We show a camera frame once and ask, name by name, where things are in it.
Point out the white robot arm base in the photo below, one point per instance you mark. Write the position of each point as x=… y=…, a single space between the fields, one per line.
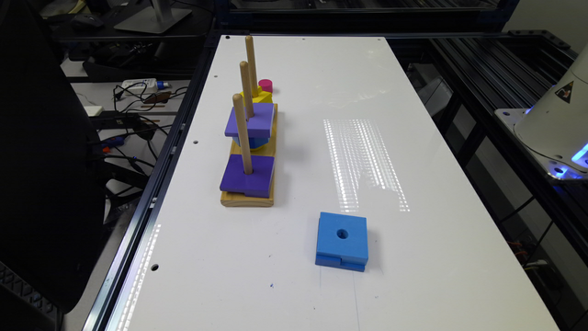
x=554 y=130

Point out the blue block under purple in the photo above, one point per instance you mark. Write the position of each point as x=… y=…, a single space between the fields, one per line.
x=254 y=143

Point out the near wooden peg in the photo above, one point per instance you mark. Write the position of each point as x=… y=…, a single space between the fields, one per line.
x=241 y=122

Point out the yellow block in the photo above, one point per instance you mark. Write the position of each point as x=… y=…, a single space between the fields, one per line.
x=262 y=96

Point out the middle wooden peg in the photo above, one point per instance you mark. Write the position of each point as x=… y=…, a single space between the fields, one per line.
x=247 y=89

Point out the pink round block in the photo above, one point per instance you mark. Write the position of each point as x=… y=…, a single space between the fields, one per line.
x=266 y=85

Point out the wooden peg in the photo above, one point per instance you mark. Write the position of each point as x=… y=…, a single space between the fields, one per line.
x=249 y=45
x=247 y=89
x=241 y=122

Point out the wooden peg base board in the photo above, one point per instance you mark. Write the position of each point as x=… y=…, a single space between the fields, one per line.
x=238 y=199

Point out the white power adapter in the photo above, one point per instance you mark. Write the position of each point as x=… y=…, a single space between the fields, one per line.
x=146 y=85

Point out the dark purple square block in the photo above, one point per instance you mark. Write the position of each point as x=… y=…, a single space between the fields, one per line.
x=257 y=184

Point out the monitor stand base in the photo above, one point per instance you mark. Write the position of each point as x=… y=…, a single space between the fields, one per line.
x=156 y=19

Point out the light purple square block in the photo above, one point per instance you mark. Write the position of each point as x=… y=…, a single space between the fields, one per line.
x=259 y=126

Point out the far wooden peg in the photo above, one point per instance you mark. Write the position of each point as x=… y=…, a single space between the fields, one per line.
x=249 y=45

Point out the blue square block with hole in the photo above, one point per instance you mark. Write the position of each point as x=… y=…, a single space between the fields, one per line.
x=342 y=242

